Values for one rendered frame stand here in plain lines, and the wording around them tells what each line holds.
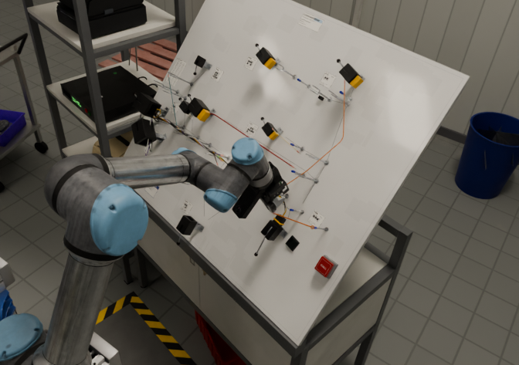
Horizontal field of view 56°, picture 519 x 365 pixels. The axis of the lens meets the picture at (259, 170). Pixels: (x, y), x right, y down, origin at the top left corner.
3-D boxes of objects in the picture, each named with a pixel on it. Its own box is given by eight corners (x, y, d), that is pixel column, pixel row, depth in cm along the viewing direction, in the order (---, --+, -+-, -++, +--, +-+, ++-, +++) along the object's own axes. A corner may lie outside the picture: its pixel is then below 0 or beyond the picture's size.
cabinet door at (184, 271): (199, 309, 227) (197, 253, 202) (135, 241, 257) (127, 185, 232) (202, 307, 228) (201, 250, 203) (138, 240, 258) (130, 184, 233)
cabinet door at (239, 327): (282, 399, 197) (291, 346, 172) (198, 311, 227) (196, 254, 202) (286, 395, 198) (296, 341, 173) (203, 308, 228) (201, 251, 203)
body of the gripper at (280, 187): (290, 191, 144) (282, 172, 134) (268, 211, 143) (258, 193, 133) (274, 175, 148) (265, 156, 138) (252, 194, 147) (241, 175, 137)
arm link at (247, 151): (222, 155, 123) (242, 129, 125) (234, 175, 132) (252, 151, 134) (245, 168, 119) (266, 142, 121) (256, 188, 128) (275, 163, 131)
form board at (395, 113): (117, 172, 229) (114, 171, 228) (223, -29, 213) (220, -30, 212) (300, 346, 165) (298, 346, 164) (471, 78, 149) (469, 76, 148)
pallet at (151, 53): (251, 80, 479) (252, 70, 472) (193, 117, 423) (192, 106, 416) (160, 44, 530) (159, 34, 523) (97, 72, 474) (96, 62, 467)
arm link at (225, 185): (198, 199, 130) (223, 167, 132) (230, 219, 124) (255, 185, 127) (187, 186, 123) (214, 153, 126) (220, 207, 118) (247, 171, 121)
